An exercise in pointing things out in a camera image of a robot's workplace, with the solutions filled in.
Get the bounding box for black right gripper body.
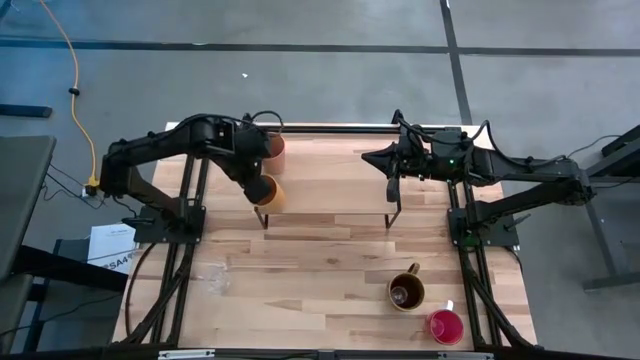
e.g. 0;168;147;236
387;132;436;201

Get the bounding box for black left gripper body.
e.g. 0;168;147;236
227;130;274;205

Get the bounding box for terracotta orange cup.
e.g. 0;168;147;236
262;133;287;176

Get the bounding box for mustard yellow cup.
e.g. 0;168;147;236
254;173;287;215

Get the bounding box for brown glazed mug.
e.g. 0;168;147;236
387;262;426;313

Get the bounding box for red mug white handle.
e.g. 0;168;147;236
425;299;465;346

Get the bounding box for white paper box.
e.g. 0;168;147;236
87;223;139;275

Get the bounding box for dark metal furniture base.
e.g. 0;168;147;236
0;238;130;356

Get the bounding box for grey metal stand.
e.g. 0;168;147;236
564;124;640;291

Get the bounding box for black floor bar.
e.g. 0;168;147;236
0;103;54;119

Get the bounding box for grey side table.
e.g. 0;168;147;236
0;134;57;281

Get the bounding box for black aluminium table frame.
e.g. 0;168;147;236
112;112;539;351

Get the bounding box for wooden shelf black metal frame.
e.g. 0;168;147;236
253;134;403;230

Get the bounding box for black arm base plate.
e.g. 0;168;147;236
447;207;521;247
132;204;206;245

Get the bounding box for thick black cable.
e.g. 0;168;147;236
123;242;159;337

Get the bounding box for yellow power cable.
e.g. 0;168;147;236
38;0;100;187

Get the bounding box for silver metal bracket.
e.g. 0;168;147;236
158;349;216;360
437;351;495;360

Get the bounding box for thin black cable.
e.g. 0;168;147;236
567;133;621;160

